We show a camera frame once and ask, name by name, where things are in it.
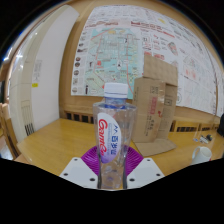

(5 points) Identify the brown cardboard box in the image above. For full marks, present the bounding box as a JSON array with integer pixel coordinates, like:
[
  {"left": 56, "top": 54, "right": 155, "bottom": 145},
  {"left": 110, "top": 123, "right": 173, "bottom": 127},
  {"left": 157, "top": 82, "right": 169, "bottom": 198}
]
[{"left": 131, "top": 53, "right": 179, "bottom": 158}]

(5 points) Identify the clear plastic water bottle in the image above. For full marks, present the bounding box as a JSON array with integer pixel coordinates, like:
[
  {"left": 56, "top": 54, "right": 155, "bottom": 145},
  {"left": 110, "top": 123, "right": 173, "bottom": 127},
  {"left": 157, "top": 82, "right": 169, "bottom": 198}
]
[{"left": 92, "top": 82, "right": 138, "bottom": 191}]

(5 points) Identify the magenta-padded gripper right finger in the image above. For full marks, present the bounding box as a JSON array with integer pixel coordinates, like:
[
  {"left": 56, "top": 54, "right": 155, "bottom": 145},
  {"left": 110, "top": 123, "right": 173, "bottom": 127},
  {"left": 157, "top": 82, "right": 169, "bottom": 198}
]
[{"left": 125, "top": 145, "right": 166, "bottom": 190}]

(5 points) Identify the wooden chair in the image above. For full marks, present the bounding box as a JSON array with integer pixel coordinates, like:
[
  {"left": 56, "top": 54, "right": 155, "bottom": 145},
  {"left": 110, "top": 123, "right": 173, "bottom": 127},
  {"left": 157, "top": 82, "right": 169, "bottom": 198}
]
[{"left": 0, "top": 102, "right": 19, "bottom": 160}]

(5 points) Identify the white diagram wall poster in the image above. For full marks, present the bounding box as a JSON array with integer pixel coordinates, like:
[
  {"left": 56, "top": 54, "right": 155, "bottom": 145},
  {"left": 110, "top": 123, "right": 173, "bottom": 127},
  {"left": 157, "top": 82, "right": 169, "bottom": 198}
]
[{"left": 87, "top": 4, "right": 224, "bottom": 116}]

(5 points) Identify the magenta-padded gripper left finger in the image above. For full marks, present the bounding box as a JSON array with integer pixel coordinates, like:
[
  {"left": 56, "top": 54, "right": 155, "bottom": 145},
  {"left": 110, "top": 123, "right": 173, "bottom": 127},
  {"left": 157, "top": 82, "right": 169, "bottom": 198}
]
[{"left": 59, "top": 145, "right": 100, "bottom": 190}]

